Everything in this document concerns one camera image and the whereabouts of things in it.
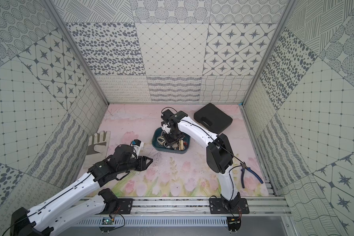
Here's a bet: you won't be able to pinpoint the beige square face watch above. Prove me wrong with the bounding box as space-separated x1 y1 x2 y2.
179 140 185 151

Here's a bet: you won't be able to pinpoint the beige watch pair front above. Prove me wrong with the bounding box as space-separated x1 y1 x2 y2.
156 135 166 147

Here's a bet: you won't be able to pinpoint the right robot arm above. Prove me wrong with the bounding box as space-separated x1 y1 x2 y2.
161 109 241 205

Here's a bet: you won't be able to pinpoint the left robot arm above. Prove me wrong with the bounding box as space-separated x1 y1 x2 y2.
4 140 153 236

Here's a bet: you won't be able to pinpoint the teal storage box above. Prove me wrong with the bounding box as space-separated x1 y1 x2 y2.
151 128 190 154

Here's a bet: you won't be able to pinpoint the grey work glove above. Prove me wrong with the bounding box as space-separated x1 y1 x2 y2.
83 131 111 170

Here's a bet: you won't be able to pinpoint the black plastic case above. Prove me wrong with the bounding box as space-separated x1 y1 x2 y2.
193 103 233 134

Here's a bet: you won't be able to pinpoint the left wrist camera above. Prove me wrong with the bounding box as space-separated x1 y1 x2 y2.
131 139 144 156

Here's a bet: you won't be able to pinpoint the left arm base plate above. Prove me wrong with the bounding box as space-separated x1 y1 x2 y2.
98 198 134 214

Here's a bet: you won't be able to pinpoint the blue handled pliers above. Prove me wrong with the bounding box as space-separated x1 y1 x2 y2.
239 162 264 189

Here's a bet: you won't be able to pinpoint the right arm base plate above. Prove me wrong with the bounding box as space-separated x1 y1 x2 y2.
208 193 250 215

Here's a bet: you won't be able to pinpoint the aluminium mounting rail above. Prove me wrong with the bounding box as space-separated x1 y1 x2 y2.
48 197 293 218

